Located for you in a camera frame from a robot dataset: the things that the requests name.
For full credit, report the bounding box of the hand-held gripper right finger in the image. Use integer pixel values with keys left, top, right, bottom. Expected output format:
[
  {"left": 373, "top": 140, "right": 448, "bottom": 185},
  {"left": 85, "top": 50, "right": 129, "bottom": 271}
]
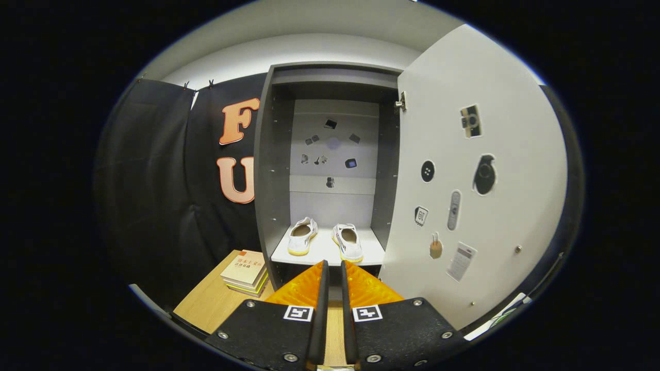
[{"left": 340, "top": 260, "right": 467, "bottom": 371}]

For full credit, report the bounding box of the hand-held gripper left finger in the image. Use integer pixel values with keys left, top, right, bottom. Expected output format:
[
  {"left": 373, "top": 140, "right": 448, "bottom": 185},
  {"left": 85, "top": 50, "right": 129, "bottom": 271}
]
[{"left": 204, "top": 260, "right": 331, "bottom": 371}]

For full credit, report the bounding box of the white canvas shoe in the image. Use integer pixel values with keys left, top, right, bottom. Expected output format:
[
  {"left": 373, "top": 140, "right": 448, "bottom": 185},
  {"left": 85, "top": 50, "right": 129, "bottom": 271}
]
[
  {"left": 287, "top": 217, "right": 319, "bottom": 257},
  {"left": 332, "top": 223, "right": 365, "bottom": 263}
]

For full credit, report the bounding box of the grey shoe cabinet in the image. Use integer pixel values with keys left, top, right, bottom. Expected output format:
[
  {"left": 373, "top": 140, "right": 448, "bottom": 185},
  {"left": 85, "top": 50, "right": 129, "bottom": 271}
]
[{"left": 253, "top": 62, "right": 405, "bottom": 292}]

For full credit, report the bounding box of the beige shoe cabinet door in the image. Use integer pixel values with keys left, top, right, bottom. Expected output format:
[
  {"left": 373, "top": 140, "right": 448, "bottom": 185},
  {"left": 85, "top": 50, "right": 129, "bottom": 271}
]
[{"left": 379, "top": 23, "right": 568, "bottom": 330}]

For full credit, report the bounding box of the yellow-edged book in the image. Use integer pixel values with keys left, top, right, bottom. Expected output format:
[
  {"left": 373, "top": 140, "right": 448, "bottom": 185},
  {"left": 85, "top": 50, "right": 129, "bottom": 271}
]
[{"left": 223, "top": 268, "right": 270, "bottom": 295}]

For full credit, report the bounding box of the beige paperback book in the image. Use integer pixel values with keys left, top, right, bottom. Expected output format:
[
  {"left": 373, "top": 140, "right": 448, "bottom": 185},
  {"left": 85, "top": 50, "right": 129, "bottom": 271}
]
[{"left": 221, "top": 250, "right": 266, "bottom": 288}]

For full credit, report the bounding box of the black backdrop cloth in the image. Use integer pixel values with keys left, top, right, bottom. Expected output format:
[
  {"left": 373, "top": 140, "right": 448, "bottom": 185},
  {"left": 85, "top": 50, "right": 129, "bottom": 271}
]
[{"left": 94, "top": 72, "right": 586, "bottom": 330}]

